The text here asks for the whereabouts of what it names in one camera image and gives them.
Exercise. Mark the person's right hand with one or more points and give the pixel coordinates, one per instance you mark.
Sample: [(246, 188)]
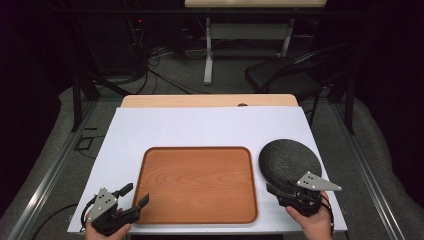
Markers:
[(312, 225)]

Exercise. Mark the black metal stand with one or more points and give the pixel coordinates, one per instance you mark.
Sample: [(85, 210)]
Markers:
[(77, 100)]

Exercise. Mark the wooden tray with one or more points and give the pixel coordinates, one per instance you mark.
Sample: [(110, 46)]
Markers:
[(196, 185)]

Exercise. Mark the black computer tower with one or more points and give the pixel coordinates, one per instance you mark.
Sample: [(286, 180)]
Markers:
[(116, 36)]

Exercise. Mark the white board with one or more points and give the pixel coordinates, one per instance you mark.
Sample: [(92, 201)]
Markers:
[(200, 126)]

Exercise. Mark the wooden table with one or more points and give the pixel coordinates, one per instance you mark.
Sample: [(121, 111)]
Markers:
[(206, 100)]

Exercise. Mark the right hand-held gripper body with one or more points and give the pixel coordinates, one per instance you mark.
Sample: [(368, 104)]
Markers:
[(301, 200)]

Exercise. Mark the person's left hand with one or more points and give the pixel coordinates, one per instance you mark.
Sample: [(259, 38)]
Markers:
[(108, 234)]

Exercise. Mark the metal floor rail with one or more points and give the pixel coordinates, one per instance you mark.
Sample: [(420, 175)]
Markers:
[(366, 170), (50, 173)]

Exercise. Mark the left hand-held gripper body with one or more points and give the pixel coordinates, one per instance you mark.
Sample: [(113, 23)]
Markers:
[(102, 204)]

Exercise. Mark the dark round plate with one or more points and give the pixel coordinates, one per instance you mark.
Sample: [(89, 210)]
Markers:
[(287, 161)]

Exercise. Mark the white metal desk frame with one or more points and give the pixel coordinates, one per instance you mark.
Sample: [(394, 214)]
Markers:
[(245, 33)]

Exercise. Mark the black folding chair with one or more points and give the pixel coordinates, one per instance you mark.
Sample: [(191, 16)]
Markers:
[(283, 75)]

